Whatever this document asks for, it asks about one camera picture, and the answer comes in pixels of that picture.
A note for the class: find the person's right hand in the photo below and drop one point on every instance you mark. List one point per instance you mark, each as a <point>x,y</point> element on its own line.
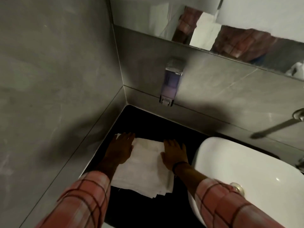
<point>174,156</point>

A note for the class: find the person's left hand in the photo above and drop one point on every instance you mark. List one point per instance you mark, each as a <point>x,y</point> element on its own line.
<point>118,150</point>

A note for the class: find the person's right thumb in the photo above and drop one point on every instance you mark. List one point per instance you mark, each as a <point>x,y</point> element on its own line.
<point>163,156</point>

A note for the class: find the person's left fingers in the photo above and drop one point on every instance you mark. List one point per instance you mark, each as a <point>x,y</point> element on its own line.
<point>125,137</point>

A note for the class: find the white towel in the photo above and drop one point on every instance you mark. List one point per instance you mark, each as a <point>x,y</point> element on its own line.
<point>147,163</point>

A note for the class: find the person's left forearm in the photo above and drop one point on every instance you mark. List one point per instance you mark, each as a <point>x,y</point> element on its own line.
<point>83,197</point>

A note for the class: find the person's right forearm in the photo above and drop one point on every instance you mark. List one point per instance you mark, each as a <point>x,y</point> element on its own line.
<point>220,204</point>

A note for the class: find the black wristband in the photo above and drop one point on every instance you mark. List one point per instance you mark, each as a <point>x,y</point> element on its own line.
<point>178,165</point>

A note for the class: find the chrome sink drain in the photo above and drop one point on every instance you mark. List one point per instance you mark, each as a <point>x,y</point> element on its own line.
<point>238,188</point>

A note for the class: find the white ceramic sink basin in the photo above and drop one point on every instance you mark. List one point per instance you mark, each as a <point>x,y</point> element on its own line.
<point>256,168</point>

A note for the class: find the wall-mounted soap dispenser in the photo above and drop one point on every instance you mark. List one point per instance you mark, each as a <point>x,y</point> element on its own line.
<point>170,80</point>

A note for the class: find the chrome wall faucet spout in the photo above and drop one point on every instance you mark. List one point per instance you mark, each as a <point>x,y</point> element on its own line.
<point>275,127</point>

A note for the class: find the wall mirror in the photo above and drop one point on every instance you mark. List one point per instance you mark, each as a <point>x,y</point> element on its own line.
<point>249,14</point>

